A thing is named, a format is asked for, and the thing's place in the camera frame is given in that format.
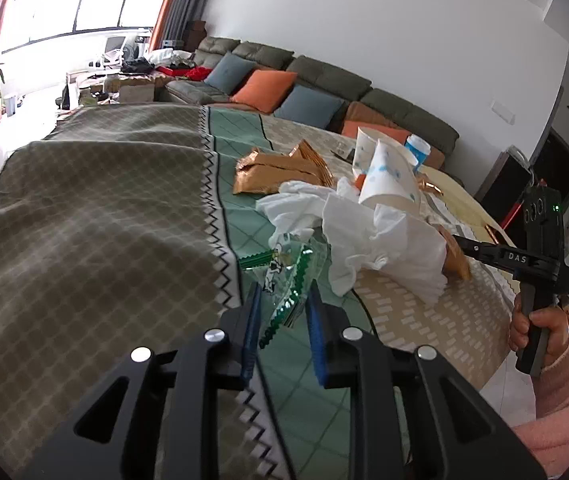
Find patterned olive green blanket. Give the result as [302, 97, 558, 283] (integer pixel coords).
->
[0, 102, 515, 480]

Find orange cushion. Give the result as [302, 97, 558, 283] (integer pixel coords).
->
[341, 121, 412, 148]
[231, 70, 298, 114]

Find blue and white cup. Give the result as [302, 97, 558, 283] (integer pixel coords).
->
[404, 135, 432, 167]

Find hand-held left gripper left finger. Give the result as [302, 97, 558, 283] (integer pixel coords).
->
[22, 282, 265, 480]

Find large window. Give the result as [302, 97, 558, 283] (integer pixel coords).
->
[0, 0, 175, 56]

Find small gold foil packet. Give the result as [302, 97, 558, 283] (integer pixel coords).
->
[435, 224, 473, 281]

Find blue grey cushion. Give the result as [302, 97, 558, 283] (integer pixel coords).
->
[204, 53, 257, 96]
[274, 85, 345, 130]

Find olive green sofa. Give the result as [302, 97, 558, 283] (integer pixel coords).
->
[164, 36, 460, 170]

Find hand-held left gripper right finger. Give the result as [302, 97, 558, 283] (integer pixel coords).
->
[305, 280, 547, 480]

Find white paper cup blue dots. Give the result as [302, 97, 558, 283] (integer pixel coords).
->
[358, 139, 423, 217]
[351, 127, 417, 178]

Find stacked brown boxes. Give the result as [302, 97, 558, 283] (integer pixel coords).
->
[184, 20, 208, 49]

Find white tissue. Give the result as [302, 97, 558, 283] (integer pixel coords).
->
[321, 191, 448, 307]
[256, 179, 365, 247]

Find orange pillar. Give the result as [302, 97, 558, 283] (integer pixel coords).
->
[149, 0, 190, 43]

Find white chair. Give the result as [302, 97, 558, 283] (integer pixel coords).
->
[102, 35, 128, 69]

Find white wall switch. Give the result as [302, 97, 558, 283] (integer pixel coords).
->
[491, 101, 515, 124]

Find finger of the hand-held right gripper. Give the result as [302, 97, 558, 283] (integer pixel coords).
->
[450, 235, 498, 264]

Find red cloth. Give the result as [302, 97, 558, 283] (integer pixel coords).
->
[157, 64, 213, 82]

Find brown cushion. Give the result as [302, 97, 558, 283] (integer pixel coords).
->
[341, 101, 398, 134]

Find person's right forearm pink sleeve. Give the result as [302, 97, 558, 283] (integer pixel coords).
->
[511, 332, 569, 478]

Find black floor cabinet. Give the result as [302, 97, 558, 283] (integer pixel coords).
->
[474, 149, 533, 219]

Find clear green plastic wrapper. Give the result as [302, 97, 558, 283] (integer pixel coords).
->
[238, 241, 333, 349]

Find person's right hand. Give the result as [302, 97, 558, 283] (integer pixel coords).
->
[509, 292, 569, 367]

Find cardboard box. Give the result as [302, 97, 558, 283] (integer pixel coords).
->
[119, 82, 156, 106]

